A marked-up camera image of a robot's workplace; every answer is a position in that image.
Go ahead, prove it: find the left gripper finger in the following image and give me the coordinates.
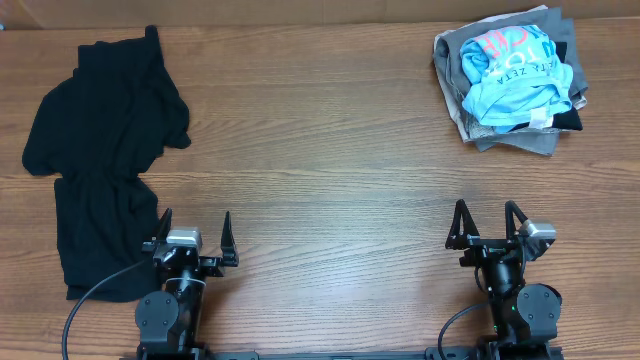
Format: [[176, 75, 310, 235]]
[[155, 208, 173, 241], [220, 211, 238, 259]]

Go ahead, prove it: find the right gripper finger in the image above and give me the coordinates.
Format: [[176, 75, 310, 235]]
[[505, 200, 528, 239], [447, 199, 480, 241]]

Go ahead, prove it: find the black t-shirt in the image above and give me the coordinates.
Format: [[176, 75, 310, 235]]
[[22, 26, 191, 302]]

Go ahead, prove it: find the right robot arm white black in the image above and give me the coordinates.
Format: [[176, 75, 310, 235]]
[[437, 199, 563, 360]]

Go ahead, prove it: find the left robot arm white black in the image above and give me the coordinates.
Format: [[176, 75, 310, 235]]
[[135, 208, 239, 360]]

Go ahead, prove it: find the black folded garment in pile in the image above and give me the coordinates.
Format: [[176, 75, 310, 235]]
[[504, 40, 584, 134]]

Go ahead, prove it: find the light blue printed t-shirt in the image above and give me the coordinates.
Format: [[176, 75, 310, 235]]
[[460, 24, 573, 132]]

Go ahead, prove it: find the beige folded garment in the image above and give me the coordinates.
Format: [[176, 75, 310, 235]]
[[432, 4, 588, 145]]

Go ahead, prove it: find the grey folded garment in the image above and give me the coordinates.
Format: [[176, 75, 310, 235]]
[[432, 6, 589, 157]]

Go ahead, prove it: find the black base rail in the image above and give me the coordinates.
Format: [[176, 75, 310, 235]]
[[119, 345, 565, 360]]

